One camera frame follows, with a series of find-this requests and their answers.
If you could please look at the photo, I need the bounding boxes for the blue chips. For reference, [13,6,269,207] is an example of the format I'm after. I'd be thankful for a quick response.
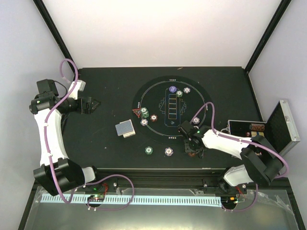
[140,119,148,126]
[192,117,200,125]
[183,87,191,93]

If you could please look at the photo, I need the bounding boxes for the green chips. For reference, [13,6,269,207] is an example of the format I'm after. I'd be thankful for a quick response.
[176,90,183,98]
[141,107,149,118]

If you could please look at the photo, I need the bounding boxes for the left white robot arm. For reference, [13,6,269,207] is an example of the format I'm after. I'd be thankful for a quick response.
[29,79,103,196]

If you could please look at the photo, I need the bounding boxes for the white slotted cable duct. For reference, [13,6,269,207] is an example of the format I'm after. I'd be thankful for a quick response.
[39,194,222,207]

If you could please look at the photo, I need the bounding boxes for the orange chips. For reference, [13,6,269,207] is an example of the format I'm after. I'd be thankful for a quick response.
[150,115,157,122]

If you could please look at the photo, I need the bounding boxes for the blue playing card deck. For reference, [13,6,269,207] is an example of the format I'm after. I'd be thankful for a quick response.
[115,120,134,136]

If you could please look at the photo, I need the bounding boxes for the right circuit board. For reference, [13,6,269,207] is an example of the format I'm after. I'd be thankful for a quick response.
[223,196,246,204]

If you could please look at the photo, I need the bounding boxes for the red triangle all-in marker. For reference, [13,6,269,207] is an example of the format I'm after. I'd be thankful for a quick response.
[132,108,142,118]

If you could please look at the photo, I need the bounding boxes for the purple round blind button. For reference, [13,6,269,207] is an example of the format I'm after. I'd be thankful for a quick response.
[169,86,177,93]

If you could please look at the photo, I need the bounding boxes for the boxed card deck in case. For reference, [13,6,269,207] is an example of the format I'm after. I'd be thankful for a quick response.
[251,131,265,138]

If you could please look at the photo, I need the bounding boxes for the circuit board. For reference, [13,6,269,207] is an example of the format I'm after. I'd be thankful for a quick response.
[87,195,105,203]
[223,196,246,204]

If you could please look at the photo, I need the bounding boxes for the brown chip row in case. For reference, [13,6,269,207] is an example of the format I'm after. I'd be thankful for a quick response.
[249,123,265,132]

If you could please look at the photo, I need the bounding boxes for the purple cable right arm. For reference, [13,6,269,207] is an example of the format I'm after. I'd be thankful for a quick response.
[191,102,290,213]

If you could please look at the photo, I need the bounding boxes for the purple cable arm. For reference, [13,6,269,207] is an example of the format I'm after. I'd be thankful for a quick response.
[44,58,135,212]
[191,102,290,213]

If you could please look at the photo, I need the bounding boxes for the white card box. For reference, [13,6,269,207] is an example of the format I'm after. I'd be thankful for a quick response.
[123,131,136,138]

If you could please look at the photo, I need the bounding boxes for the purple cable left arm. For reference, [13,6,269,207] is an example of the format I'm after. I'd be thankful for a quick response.
[44,58,135,212]

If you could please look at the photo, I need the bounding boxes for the left circuit board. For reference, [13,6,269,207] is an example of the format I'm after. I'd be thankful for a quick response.
[87,195,105,203]

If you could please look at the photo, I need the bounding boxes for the green chip stack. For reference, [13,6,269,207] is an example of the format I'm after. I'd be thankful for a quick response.
[144,146,153,155]

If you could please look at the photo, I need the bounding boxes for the aluminium poker case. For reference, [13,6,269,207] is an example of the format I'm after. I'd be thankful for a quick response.
[226,100,300,156]

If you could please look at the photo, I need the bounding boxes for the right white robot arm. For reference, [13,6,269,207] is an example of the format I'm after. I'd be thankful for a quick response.
[178,121,288,193]

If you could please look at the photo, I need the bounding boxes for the blue white chip stack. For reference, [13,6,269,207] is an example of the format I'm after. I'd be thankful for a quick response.
[165,148,174,156]

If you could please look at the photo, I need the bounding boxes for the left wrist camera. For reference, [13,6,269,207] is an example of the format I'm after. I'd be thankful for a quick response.
[77,80,86,92]

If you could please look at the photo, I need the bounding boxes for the round black poker mat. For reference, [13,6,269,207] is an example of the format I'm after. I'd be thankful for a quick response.
[132,76,212,145]

